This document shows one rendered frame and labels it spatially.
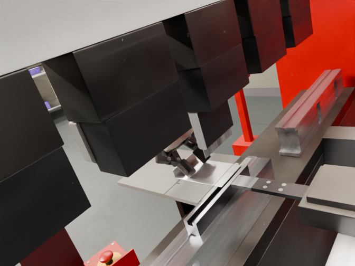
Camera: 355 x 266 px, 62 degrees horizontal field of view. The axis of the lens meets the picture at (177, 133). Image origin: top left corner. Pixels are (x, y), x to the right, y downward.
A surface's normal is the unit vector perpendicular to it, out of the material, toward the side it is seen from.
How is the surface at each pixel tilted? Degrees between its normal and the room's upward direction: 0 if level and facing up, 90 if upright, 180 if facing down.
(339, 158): 90
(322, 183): 0
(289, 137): 90
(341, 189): 0
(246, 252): 0
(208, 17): 90
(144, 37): 90
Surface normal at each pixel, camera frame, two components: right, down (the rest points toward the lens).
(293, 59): -0.61, 0.47
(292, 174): -0.29, -0.88
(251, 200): 0.74, 0.04
